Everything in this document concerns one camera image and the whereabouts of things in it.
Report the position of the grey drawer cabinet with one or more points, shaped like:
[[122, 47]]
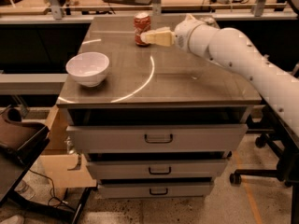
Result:
[[154, 86]]

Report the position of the black office chair base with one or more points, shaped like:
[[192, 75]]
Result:
[[283, 144]]

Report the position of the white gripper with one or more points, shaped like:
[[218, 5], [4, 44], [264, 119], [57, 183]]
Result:
[[184, 34]]

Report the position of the cardboard box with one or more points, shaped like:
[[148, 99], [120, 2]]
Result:
[[60, 166]]

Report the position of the middle grey drawer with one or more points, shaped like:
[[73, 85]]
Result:
[[110, 170]]

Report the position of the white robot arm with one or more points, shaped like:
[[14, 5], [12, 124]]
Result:
[[231, 49]]

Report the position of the white bowl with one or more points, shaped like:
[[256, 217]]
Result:
[[88, 69]]

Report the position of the top grey drawer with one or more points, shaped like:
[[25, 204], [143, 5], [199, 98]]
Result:
[[156, 139]]

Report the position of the grey drawer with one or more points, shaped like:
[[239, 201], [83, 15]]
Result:
[[110, 170], [155, 190], [156, 139]]

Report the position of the brown black chair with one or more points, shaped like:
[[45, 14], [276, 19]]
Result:
[[21, 143]]

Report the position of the bottom grey drawer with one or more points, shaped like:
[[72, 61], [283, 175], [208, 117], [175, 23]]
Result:
[[155, 190]]

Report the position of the red coke can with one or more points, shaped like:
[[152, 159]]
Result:
[[141, 24]]

